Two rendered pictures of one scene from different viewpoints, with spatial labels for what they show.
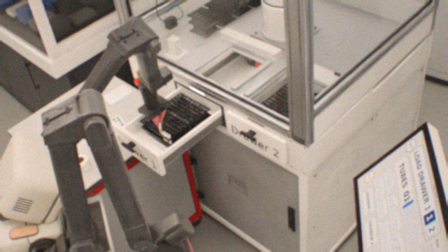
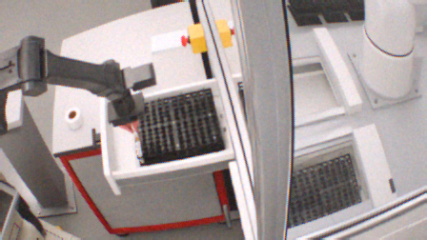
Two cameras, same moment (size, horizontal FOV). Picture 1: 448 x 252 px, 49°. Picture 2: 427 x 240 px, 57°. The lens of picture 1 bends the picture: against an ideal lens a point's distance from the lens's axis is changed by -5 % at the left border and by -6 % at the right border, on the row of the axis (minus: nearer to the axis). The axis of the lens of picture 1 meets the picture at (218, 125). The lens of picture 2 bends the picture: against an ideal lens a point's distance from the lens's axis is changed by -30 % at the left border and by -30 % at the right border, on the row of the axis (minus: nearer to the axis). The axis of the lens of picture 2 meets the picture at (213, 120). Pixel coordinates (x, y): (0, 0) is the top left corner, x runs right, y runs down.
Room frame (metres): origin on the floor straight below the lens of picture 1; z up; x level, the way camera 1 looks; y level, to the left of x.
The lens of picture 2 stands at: (0.93, -0.46, 1.98)
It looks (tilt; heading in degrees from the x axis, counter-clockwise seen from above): 51 degrees down; 38
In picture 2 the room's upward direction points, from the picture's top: 11 degrees counter-clockwise
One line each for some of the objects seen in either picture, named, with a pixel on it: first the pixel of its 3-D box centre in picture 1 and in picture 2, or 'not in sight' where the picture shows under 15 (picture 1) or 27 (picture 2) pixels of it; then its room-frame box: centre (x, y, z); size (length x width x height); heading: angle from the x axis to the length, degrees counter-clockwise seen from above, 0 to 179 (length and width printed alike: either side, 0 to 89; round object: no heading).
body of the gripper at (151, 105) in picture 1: (151, 101); (122, 102); (1.48, 0.22, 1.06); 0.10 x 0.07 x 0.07; 129
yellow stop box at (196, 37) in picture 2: not in sight; (195, 38); (1.90, 0.29, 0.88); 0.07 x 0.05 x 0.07; 39
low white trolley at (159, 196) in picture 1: (112, 180); (138, 134); (1.78, 0.56, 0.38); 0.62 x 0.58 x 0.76; 39
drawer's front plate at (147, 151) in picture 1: (137, 148); (108, 143); (1.45, 0.32, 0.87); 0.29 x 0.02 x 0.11; 39
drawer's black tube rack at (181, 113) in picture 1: (176, 120); (175, 130); (1.58, 0.16, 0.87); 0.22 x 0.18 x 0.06; 129
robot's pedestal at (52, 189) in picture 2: not in sight; (28, 152); (1.41, 1.08, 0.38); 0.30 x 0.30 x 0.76; 42
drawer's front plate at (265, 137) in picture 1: (255, 136); (244, 219); (1.41, -0.13, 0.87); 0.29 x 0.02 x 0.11; 39
